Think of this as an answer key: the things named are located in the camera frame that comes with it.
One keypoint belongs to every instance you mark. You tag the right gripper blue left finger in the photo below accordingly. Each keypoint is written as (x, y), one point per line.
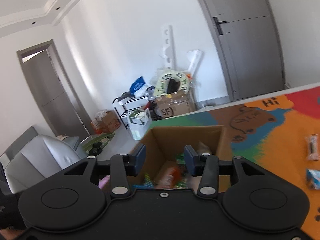
(122, 166)

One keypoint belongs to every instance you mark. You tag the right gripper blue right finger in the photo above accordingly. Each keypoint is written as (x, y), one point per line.
(206, 166)

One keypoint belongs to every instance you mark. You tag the clear brown bar snack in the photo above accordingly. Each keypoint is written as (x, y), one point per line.
(312, 147)

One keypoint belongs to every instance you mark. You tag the blue snack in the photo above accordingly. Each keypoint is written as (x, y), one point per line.
(313, 179)

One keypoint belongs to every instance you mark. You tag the grey room door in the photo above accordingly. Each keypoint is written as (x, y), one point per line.
(248, 43)

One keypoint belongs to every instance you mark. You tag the brown cardboard snack box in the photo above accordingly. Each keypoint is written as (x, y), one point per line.
(165, 144)

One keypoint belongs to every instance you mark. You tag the orange printed cardboard box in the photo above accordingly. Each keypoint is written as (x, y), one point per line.
(105, 122)

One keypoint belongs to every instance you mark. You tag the white shopping bag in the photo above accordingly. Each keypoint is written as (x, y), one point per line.
(139, 121)

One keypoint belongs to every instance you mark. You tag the black metal shoe rack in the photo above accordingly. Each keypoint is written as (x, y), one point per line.
(122, 106)

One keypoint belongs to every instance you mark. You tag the SF cardboard box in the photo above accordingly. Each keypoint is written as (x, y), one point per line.
(175, 104)

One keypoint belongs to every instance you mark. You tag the colourful cartoon table mat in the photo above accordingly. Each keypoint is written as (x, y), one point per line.
(272, 131)

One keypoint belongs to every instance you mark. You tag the blue white plastic bag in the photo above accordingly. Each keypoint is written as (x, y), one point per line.
(137, 85)

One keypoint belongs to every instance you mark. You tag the panda print toilet seat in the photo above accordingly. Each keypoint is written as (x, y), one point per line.
(171, 81)

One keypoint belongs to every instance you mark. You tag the grey sofa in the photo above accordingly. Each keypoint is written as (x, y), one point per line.
(33, 157)

